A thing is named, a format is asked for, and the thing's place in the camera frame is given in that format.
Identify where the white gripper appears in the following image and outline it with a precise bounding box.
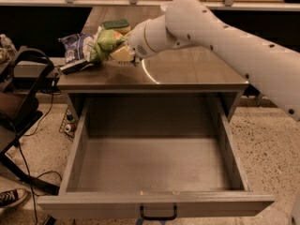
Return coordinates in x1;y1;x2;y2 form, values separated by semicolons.
110;20;154;63

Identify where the green jalapeno chip bag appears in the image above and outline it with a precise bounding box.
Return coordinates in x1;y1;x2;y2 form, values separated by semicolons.
88;27;126;63

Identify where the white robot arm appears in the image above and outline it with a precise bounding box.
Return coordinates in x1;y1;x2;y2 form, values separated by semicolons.
110;0;300;121

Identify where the blue chip bag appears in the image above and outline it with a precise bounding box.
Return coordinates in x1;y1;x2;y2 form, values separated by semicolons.
59;33;108;75

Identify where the yellow green sponge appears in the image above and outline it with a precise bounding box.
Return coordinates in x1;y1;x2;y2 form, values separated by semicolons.
102;19;131;34

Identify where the white bowl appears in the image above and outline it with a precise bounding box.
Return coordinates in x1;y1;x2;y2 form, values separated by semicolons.
160;2;169;12

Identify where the grey wooden cabinet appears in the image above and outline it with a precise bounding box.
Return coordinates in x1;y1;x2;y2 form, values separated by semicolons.
56;6;250;123

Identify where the open grey drawer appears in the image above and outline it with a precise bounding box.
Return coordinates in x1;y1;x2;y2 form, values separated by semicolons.
38;94;275;218

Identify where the clear plastic bottle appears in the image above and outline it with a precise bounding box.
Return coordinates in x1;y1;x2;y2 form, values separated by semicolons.
0;34;17;58

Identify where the black folding chair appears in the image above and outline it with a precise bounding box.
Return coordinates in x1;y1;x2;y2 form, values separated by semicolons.
0;46;59;195

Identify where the black white sneaker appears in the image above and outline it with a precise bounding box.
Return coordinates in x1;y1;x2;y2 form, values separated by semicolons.
0;188;27;208

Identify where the wire basket with bottles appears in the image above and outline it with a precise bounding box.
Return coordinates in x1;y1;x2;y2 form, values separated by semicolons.
59;109;77;140

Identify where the black floor cable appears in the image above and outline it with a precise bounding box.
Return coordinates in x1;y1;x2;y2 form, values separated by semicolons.
12;87;63;225

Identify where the black drawer handle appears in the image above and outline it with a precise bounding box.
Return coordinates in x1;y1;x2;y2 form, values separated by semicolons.
140;205;178;221

